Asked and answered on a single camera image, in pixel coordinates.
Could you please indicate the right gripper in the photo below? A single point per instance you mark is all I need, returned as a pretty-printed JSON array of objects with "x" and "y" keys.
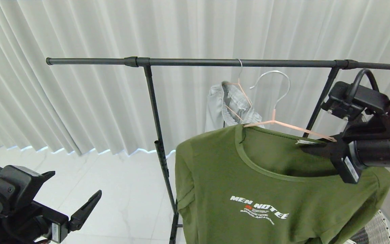
[{"x": 377, "y": 149}]

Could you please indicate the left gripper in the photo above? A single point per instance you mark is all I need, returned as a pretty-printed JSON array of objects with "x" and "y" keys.
[{"x": 39, "y": 223}]

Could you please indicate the pink clothes hanger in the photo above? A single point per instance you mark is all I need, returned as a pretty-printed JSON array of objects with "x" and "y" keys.
[
  {"x": 245, "y": 95},
  {"x": 288, "y": 125}
]

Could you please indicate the green garment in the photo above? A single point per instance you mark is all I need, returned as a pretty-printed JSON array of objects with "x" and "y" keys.
[{"x": 249, "y": 176}]

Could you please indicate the pale grey shorts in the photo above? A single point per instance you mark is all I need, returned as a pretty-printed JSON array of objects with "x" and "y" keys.
[{"x": 215, "y": 108}]

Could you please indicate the white laundry basket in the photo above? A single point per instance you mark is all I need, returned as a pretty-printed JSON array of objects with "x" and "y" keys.
[{"x": 374, "y": 230}]

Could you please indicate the black clothes rack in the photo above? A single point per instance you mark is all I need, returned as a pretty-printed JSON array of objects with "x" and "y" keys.
[{"x": 181, "y": 62}]

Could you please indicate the white curtain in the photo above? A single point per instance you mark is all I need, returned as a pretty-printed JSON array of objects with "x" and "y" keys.
[{"x": 113, "y": 101}]

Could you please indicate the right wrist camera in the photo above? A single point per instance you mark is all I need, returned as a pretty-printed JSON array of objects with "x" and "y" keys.
[{"x": 354, "y": 100}]

